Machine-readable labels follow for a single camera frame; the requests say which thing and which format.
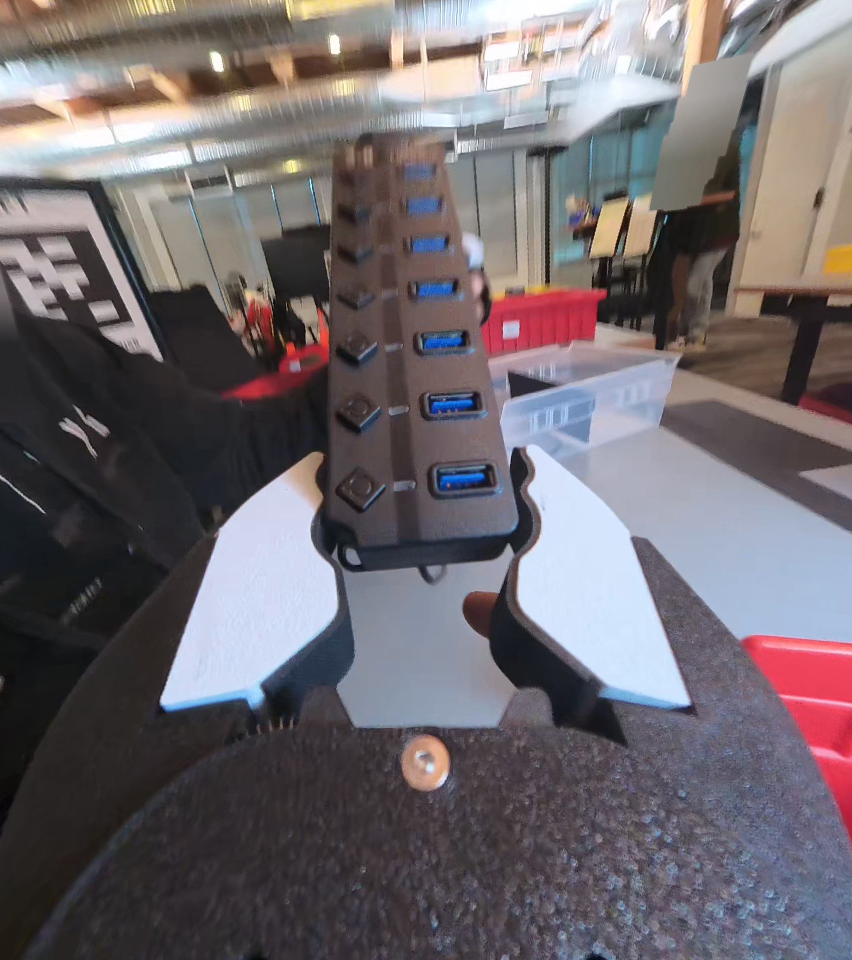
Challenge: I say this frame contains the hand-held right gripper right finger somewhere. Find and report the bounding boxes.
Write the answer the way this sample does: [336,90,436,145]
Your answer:
[488,444,694,749]

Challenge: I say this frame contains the white door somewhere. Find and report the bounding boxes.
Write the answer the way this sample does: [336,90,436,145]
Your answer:
[767,52,852,286]

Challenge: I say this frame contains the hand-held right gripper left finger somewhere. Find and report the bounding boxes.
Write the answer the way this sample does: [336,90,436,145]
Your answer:
[159,450,357,714]

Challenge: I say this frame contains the red crate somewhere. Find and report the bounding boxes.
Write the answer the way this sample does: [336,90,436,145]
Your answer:
[480,287,608,360]

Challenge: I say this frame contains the clear plastic bin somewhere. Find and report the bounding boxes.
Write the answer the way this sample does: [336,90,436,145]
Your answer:
[497,341,683,468]

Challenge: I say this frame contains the wooden office table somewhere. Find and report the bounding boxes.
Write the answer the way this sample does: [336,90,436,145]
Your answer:
[733,279,852,406]

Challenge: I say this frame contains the pale board on easel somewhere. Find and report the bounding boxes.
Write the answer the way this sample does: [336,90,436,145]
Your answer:
[624,195,658,258]
[589,195,631,261]

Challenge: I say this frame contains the dark table cable flap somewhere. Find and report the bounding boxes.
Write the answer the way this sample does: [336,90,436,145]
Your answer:
[662,399,852,472]

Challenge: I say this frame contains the long red plastic bin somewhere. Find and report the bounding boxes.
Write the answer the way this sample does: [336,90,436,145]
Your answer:
[741,633,852,960]

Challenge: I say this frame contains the black screen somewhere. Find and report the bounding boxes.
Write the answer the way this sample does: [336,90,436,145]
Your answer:
[261,227,333,301]

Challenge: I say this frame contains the black USB hub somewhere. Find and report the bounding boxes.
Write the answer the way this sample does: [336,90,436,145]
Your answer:
[319,133,523,575]

